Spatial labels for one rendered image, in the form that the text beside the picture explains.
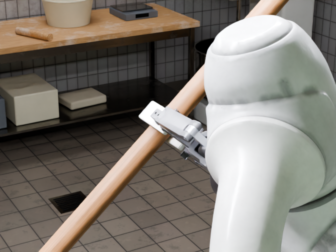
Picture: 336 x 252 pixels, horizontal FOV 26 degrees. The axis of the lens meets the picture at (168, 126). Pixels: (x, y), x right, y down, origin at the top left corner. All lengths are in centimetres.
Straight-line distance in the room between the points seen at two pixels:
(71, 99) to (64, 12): 73
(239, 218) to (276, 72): 12
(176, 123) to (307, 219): 27
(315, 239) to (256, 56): 19
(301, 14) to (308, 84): 567
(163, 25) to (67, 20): 76
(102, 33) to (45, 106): 73
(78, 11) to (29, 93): 74
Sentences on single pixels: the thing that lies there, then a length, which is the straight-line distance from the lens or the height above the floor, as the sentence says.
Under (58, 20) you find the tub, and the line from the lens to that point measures 582.
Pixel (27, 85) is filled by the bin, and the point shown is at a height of 47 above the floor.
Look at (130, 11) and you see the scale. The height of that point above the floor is 96.
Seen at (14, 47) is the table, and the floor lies 90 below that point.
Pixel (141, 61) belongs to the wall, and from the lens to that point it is 680.
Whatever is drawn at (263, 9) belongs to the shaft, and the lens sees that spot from 103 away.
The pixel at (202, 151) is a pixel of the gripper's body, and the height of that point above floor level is 198.
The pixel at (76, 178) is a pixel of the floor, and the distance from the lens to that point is 532.
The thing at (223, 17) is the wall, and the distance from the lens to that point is 716.
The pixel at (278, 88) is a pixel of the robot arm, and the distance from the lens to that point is 59.
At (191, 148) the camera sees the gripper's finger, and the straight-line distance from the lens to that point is 90.
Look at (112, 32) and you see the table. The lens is 565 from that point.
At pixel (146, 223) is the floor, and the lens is 471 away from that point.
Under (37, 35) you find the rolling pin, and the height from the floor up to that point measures 93.
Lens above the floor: 233
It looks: 22 degrees down
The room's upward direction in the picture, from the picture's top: straight up
